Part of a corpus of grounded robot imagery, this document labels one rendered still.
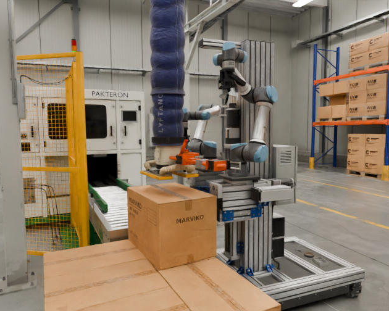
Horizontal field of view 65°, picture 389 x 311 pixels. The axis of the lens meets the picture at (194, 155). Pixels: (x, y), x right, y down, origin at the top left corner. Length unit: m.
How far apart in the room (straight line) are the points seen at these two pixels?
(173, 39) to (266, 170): 1.20
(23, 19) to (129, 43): 3.35
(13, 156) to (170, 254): 1.71
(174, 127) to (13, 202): 1.67
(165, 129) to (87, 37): 9.81
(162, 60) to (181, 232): 1.08
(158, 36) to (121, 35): 9.74
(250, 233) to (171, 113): 1.15
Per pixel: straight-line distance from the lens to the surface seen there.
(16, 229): 3.14
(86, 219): 3.20
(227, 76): 1.86
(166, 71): 2.02
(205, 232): 1.99
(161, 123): 2.01
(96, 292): 1.77
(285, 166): 2.52
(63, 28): 11.71
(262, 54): 2.49
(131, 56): 11.68
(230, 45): 1.88
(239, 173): 2.13
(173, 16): 2.11
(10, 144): 3.02
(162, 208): 1.80
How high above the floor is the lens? 1.36
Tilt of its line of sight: 5 degrees down
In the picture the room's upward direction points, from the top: straight up
